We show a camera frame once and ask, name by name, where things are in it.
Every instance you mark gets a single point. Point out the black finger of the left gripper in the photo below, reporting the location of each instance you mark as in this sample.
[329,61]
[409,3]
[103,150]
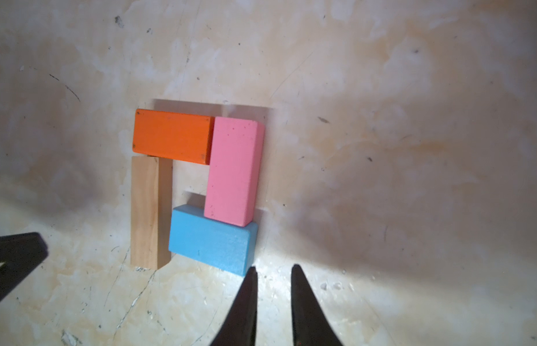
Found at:
[20,254]

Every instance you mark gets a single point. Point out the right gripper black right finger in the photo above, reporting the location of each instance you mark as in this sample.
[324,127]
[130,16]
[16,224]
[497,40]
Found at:
[309,324]

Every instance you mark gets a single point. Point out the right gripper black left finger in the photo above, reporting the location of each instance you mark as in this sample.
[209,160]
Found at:
[239,327]

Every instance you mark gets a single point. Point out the light blue front block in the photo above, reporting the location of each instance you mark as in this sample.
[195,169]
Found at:
[221,245]

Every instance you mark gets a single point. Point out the wooden block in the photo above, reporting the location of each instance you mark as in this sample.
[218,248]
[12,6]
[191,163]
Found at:
[151,206]

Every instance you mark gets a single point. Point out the pink building block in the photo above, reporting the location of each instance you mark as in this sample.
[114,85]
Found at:
[235,162]

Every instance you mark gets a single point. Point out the orange building block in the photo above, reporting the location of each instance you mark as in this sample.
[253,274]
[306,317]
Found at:
[172,135]

